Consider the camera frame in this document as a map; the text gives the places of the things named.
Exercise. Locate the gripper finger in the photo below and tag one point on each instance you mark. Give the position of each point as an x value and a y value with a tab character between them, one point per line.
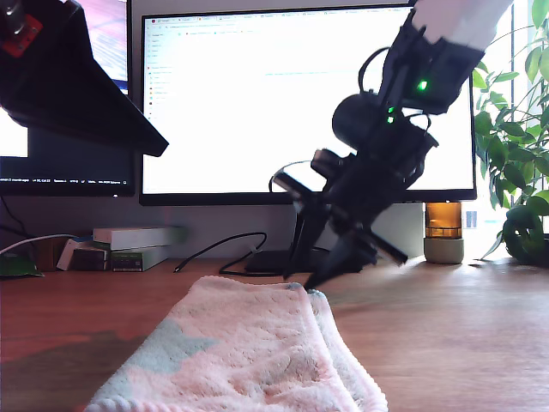
343	262
306	240
64	86

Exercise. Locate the fluffy pink white tea towel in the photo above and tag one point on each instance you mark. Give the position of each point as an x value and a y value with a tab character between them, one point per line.
249	352

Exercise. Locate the monitor with dark screen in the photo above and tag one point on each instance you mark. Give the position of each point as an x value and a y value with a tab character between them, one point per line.
86	171

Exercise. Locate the amber glass bottle grey base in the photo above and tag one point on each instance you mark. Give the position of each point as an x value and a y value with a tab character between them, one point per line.
442	223

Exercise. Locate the large monitor with white screen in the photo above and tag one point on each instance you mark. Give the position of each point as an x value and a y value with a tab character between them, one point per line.
257	107

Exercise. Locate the brown cardboard box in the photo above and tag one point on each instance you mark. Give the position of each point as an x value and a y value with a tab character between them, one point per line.
45	255

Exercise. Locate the dark brown small box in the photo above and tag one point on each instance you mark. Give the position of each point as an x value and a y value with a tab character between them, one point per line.
88	261

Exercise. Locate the green and white box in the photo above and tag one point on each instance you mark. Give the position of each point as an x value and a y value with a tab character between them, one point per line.
128	262

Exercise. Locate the green packet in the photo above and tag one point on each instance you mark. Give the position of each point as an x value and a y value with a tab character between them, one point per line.
17	270

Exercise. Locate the green leafy potted plant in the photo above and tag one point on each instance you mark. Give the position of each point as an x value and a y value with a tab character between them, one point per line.
514	159

